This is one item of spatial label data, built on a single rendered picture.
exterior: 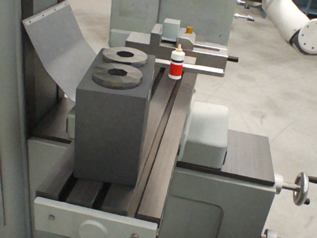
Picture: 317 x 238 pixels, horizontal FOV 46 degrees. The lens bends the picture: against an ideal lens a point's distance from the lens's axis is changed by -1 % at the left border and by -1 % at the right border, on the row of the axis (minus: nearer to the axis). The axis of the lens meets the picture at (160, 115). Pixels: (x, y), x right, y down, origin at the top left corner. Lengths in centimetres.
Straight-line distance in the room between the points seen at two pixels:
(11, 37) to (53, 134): 33
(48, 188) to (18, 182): 62
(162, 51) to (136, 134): 66
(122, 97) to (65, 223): 25
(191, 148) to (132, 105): 52
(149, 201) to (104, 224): 9
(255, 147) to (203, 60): 35
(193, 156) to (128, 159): 48
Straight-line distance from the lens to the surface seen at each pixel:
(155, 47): 129
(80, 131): 68
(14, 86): 117
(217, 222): 129
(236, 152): 128
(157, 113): 99
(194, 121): 122
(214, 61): 129
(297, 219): 226
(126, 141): 67
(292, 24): 96
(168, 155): 83
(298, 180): 142
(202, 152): 114
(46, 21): 121
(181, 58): 119
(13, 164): 130
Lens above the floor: 136
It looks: 28 degrees down
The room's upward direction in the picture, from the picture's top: 8 degrees clockwise
